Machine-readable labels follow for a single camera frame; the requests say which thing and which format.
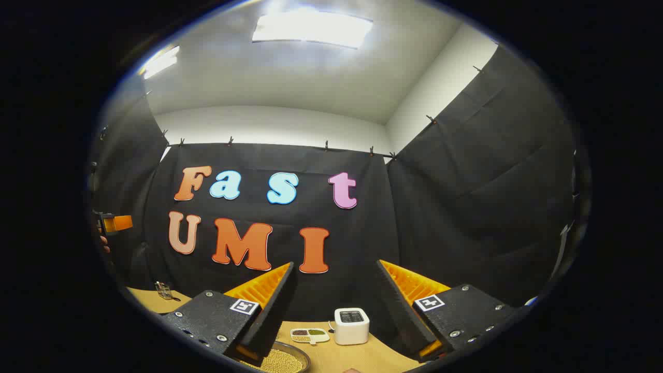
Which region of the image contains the large soybean pile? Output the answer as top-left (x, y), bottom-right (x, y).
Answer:
top-left (259, 348), bottom-right (304, 373)

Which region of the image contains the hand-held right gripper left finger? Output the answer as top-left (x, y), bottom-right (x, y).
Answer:
top-left (162, 262), bottom-right (299, 363)

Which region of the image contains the stainless steel pot black handle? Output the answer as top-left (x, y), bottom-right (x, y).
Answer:
top-left (236, 340), bottom-right (311, 373)

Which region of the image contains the large rectangular ceiling light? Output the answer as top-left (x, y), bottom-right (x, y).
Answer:
top-left (252, 10), bottom-right (373, 50)

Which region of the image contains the white toaster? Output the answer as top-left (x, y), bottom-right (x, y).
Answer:
top-left (334, 308), bottom-right (370, 346)

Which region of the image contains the white divided dish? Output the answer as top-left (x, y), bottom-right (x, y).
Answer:
top-left (290, 328), bottom-right (330, 346)

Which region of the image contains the small rectangular ceiling light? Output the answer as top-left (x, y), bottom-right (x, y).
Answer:
top-left (141, 46), bottom-right (180, 80)

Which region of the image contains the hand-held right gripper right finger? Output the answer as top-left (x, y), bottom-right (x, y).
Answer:
top-left (376, 259), bottom-right (518, 363)

